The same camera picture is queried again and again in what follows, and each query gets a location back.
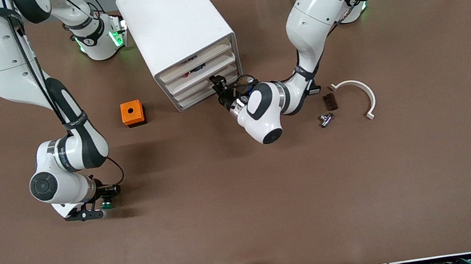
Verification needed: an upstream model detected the green mushroom push button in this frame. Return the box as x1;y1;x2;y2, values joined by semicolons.
99;192;118;211

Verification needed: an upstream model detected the white plastic drawer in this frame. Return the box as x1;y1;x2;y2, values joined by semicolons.
160;52;240;95
171;74;245;112
165;62;242;104
155;42;237;84

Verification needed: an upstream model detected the white drawer cabinet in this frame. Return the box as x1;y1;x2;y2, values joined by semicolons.
115;0;247;119

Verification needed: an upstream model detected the orange box with hole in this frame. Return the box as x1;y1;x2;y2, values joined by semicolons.
120;99;148;129

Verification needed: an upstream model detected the brown terminal block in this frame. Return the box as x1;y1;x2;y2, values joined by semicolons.
324;93;339;112

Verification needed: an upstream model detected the white curved plastic piece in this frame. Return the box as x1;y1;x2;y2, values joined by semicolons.
329;77;379;125

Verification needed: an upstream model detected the small silver metal switch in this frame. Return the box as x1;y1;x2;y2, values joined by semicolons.
319;112;336;129

